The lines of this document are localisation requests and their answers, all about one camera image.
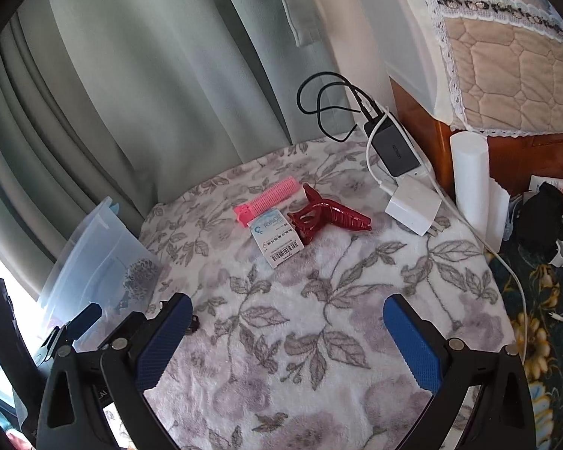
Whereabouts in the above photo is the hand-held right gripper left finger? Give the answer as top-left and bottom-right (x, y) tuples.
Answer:
(36, 292), (195, 450)

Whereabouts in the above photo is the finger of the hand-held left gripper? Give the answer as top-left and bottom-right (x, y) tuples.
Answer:
(33, 302), (103, 369)

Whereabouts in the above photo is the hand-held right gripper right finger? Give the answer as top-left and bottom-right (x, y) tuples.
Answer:
(383, 293), (538, 450)

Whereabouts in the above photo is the clear plastic container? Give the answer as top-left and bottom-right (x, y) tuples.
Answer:
(36, 196), (164, 344)

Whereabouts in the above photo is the grey floral fleece blanket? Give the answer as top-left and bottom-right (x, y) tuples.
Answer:
(138, 138), (521, 450)

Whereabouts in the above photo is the dark floral yellow cloth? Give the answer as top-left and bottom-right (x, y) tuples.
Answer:
(484, 206), (563, 437)

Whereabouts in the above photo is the white charger plug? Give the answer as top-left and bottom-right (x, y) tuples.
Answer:
(385, 175), (444, 238)

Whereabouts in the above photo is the white foam sheet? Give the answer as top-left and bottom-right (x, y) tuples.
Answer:
(487, 182), (513, 252)

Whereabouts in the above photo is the red hair claw clip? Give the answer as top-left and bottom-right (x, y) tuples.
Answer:
(287, 184), (373, 245)

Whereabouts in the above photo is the small white barcode box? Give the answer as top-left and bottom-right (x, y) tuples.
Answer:
(251, 214), (305, 269)

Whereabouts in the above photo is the white foam cylinder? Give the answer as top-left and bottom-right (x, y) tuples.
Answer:
(449, 131), (491, 245)

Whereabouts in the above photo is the black cloth pouch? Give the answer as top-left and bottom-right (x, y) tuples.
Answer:
(516, 183), (563, 260)

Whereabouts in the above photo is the pink hair roller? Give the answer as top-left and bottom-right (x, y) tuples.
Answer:
(233, 175), (299, 230)

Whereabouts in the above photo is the black power adapter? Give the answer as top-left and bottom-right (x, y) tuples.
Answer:
(363, 112), (426, 178)

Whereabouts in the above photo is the grey-green curtain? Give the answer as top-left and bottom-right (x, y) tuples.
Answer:
(0, 0), (391, 301)

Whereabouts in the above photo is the beige quilted lace cover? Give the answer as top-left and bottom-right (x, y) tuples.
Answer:
(410, 0), (563, 138)

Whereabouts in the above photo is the grey-green cloth with white piping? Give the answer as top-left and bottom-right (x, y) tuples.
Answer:
(262, 0), (341, 48)

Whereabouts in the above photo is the white charging cable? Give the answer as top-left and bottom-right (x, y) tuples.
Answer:
(366, 111), (529, 358)

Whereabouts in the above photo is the wooden bed frame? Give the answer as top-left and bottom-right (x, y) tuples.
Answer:
(388, 76), (563, 198)

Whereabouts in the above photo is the black cable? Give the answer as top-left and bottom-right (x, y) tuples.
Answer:
(316, 83), (381, 144)
(297, 72), (378, 118)

